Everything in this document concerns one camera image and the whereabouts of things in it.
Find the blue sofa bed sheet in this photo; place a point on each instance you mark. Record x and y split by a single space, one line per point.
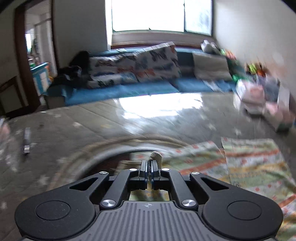
63 95

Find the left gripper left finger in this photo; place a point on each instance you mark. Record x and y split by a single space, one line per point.
123 184

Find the tissue pack pink green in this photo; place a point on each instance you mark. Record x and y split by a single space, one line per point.
270 101

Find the grey cushion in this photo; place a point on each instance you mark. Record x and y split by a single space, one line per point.
211 67

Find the white plush toy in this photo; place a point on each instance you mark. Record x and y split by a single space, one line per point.
210 47

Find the black marker pen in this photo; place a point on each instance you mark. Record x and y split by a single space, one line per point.
26 141

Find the blue white cabinet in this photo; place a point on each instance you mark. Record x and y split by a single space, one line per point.
41 78

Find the butterfly print pillow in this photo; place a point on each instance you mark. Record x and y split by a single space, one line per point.
159 62

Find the green framed window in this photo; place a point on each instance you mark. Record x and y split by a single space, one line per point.
182 16

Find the black bag on sofa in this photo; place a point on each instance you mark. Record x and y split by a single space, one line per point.
76 74

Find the colourful patterned child garment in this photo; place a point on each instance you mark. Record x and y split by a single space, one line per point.
254 165

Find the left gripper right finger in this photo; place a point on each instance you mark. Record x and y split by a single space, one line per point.
173 182

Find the colourful plush toys pile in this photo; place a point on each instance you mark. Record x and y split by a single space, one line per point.
246 70

